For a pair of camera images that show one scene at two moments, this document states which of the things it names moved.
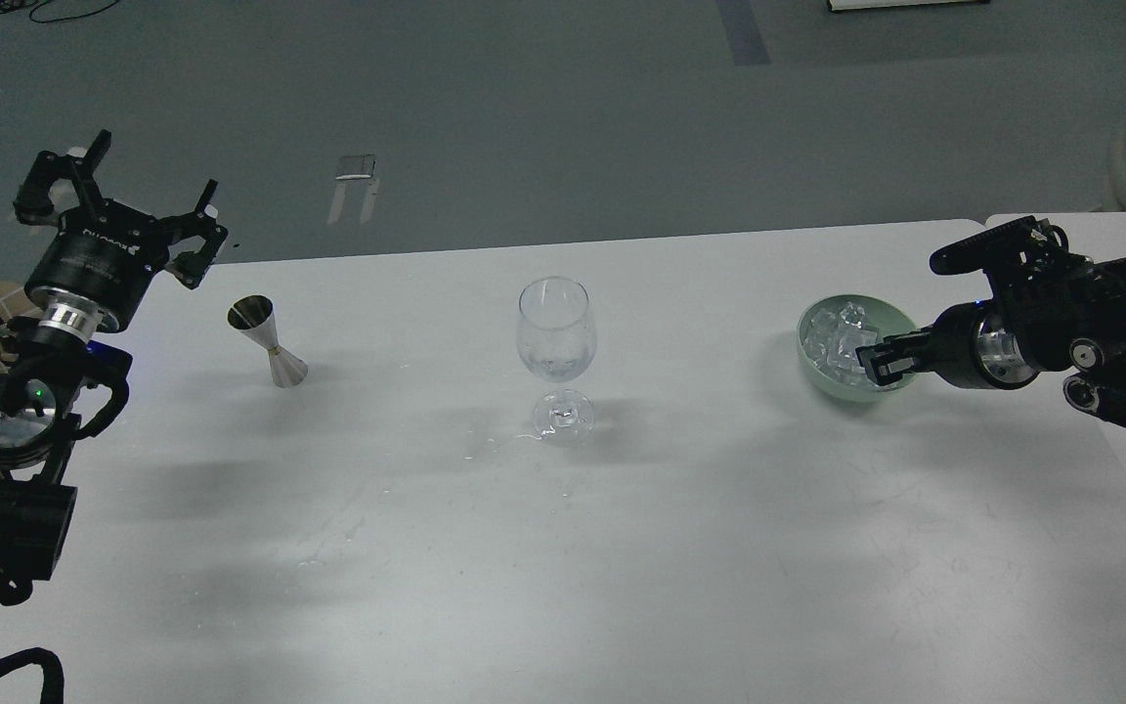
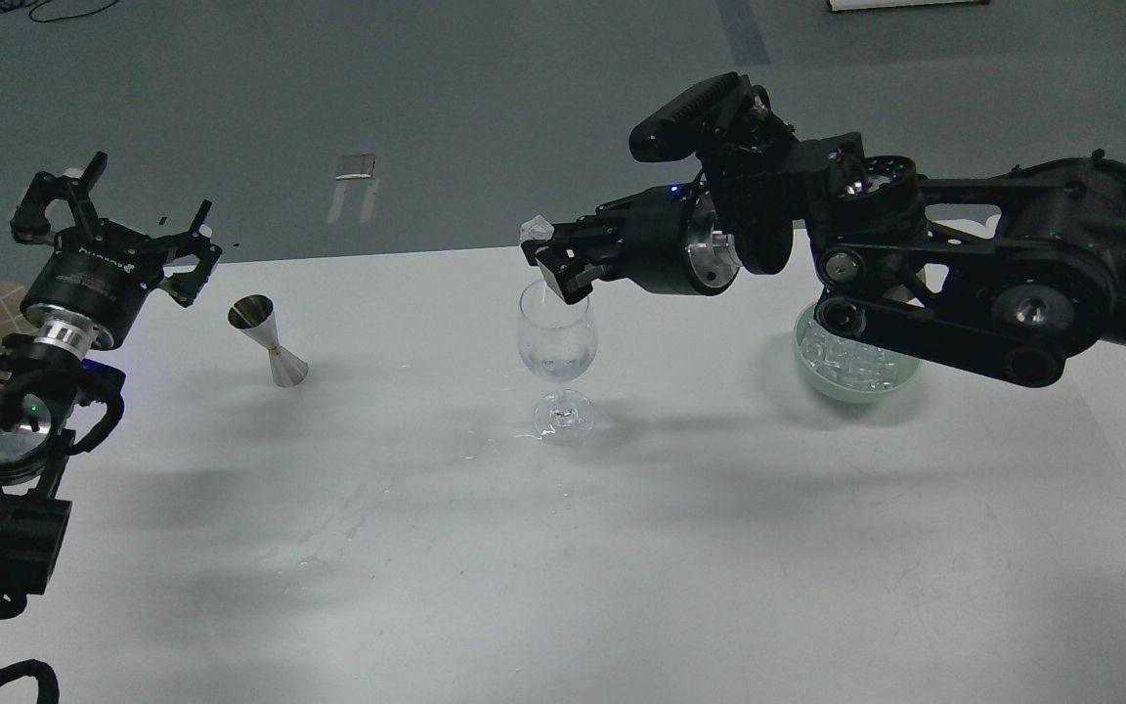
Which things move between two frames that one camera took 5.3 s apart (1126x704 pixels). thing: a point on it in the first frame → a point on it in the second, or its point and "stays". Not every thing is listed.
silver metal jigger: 255,314 stays
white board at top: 855,5 stays
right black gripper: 970,345 → 664,239
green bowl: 830,331 stays
